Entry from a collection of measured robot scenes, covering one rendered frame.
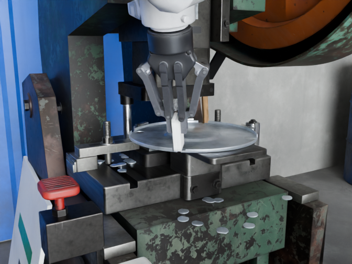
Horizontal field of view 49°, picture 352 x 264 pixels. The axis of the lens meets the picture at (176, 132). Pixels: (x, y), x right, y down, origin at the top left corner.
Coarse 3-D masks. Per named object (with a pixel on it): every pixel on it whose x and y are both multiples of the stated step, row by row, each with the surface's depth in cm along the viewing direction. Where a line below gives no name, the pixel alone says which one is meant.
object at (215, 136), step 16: (144, 128) 95; (160, 128) 95; (192, 128) 92; (208, 128) 95; (224, 128) 95; (240, 128) 95; (144, 144) 78; (160, 144) 80; (192, 144) 80; (208, 144) 80; (224, 144) 80; (240, 144) 80
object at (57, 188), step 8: (64, 176) 67; (40, 184) 63; (48, 184) 63; (56, 184) 63; (64, 184) 63; (72, 184) 63; (40, 192) 62; (48, 192) 60; (56, 192) 61; (64, 192) 61; (72, 192) 62; (56, 200) 64; (56, 208) 64
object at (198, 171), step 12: (252, 144) 81; (180, 156) 84; (192, 156) 76; (204, 156) 72; (216, 156) 72; (228, 156) 72; (240, 156) 74; (252, 156) 75; (180, 168) 85; (192, 168) 83; (204, 168) 85; (216, 168) 87; (192, 180) 84; (204, 180) 86; (216, 180) 87; (192, 192) 84; (204, 192) 86; (216, 192) 88
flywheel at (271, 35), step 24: (288, 0) 107; (312, 0) 100; (336, 0) 90; (240, 24) 120; (264, 24) 114; (288, 24) 103; (312, 24) 96; (336, 24) 94; (264, 48) 112; (288, 48) 108
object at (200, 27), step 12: (204, 12) 88; (192, 24) 87; (204, 24) 89; (204, 36) 90; (132, 48) 94; (144, 48) 88; (204, 48) 87; (132, 60) 95; (144, 60) 89; (204, 60) 87; (192, 72) 86; (144, 84) 90; (192, 84) 87; (204, 84) 92
